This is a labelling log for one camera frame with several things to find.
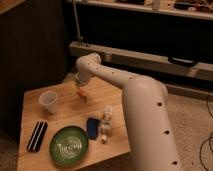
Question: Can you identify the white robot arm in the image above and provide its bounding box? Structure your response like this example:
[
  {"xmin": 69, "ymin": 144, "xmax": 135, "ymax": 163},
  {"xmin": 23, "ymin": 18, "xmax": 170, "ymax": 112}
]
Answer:
[{"xmin": 76, "ymin": 53, "xmax": 183, "ymax": 171}]

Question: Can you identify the green ceramic bowl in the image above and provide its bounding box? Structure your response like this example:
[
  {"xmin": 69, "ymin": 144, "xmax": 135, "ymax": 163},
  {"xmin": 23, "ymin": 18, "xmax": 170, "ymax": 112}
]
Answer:
[{"xmin": 49, "ymin": 126, "xmax": 89, "ymax": 167}]

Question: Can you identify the clear plastic cup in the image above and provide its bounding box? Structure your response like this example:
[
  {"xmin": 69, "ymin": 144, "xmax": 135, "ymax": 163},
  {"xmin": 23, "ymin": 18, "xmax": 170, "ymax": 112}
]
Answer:
[{"xmin": 39, "ymin": 90, "xmax": 59, "ymax": 114}]

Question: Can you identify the blue sponge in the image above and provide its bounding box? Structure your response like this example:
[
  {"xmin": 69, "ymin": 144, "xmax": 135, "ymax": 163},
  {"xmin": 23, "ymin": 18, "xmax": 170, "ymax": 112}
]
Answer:
[{"xmin": 86, "ymin": 118, "xmax": 100, "ymax": 140}]

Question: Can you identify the small clear bottle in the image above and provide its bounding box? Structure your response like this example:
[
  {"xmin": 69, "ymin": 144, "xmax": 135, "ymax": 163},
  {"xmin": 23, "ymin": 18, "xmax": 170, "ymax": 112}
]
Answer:
[{"xmin": 100, "ymin": 106, "xmax": 113, "ymax": 144}]

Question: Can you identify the wooden table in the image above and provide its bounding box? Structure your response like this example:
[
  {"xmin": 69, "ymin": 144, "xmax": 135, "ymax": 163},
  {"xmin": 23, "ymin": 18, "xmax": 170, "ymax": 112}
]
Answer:
[{"xmin": 17, "ymin": 77, "xmax": 130, "ymax": 171}]

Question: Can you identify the black striped box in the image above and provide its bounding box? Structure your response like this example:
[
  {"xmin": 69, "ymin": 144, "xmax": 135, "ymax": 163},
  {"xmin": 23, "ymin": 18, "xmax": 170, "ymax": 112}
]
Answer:
[{"xmin": 27, "ymin": 121, "xmax": 48, "ymax": 152}]

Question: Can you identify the metal stand pole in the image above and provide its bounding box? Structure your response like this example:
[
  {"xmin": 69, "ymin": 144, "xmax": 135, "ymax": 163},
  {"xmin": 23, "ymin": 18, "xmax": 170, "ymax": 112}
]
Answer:
[{"xmin": 72, "ymin": 0, "xmax": 83, "ymax": 46}]

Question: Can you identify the long grey case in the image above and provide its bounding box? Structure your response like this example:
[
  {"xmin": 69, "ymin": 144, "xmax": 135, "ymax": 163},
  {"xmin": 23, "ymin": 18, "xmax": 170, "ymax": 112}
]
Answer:
[{"xmin": 69, "ymin": 41, "xmax": 213, "ymax": 81}]

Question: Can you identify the cluttered white shelf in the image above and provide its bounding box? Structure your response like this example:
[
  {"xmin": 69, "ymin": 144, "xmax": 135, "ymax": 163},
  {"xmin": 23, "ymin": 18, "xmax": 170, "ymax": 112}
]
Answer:
[{"xmin": 76, "ymin": 0, "xmax": 213, "ymax": 21}]

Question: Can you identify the black case handle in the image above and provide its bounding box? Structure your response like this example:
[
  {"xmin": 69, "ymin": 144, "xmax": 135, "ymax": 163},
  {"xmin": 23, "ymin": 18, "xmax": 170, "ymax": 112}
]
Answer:
[{"xmin": 168, "ymin": 57, "xmax": 198, "ymax": 67}]

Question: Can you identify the black floor cable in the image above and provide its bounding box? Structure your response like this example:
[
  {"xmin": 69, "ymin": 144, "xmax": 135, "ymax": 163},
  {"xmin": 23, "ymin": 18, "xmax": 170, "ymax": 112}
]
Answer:
[{"xmin": 199, "ymin": 89, "xmax": 213, "ymax": 168}]

